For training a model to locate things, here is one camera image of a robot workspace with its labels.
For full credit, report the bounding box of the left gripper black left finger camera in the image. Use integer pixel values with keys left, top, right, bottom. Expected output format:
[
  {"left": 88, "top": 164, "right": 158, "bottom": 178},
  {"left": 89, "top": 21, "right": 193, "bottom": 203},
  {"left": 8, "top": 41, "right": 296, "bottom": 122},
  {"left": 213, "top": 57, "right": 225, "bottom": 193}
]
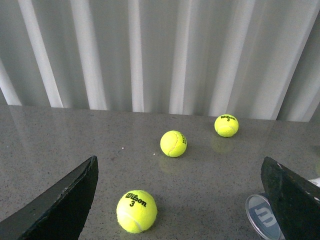
[{"left": 0, "top": 156, "right": 99, "bottom": 240}]

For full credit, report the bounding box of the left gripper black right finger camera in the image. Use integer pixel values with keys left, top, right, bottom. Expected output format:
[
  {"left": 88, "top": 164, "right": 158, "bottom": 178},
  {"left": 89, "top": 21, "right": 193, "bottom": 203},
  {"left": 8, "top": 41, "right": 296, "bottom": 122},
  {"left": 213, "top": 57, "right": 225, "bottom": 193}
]
[{"left": 260, "top": 156, "right": 320, "bottom": 240}]

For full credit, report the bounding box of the white blue tennis ball can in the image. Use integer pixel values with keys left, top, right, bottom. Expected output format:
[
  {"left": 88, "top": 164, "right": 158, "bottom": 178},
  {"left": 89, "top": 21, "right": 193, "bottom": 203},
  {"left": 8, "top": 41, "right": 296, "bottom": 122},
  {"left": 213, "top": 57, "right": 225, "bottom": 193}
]
[{"left": 245, "top": 178, "right": 320, "bottom": 240}]

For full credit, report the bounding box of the near yellow Wilson tennis ball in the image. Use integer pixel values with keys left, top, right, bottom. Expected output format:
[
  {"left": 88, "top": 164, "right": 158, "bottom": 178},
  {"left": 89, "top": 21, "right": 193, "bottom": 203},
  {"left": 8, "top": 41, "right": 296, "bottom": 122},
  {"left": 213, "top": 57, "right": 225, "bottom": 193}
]
[{"left": 116, "top": 190, "right": 158, "bottom": 234}]

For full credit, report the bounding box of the yellow wilson tennis ball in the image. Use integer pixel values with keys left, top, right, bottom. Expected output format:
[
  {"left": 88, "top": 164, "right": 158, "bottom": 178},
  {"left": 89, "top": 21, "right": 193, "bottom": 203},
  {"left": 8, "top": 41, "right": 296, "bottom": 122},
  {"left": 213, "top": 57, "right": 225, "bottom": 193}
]
[
  {"left": 214, "top": 114, "right": 239, "bottom": 138},
  {"left": 116, "top": 190, "right": 158, "bottom": 234}
]

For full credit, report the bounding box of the far yellow Wilson tennis ball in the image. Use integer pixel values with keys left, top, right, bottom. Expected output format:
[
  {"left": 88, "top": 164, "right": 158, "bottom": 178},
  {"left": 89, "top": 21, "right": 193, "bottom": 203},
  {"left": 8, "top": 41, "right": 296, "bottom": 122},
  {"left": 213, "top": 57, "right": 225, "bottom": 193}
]
[{"left": 214, "top": 114, "right": 239, "bottom": 138}]

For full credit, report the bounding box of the middle yellow tennis ball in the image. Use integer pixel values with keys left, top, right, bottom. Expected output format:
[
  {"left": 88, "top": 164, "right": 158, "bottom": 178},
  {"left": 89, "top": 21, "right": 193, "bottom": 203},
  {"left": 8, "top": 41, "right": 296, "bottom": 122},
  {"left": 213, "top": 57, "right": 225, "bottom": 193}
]
[{"left": 160, "top": 130, "right": 187, "bottom": 158}]

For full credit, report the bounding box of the white pleated curtain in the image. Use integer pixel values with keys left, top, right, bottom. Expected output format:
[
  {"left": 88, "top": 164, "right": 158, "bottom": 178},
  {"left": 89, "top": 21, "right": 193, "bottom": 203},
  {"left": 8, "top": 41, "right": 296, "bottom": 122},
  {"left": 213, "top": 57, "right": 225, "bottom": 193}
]
[{"left": 0, "top": 0, "right": 320, "bottom": 122}]

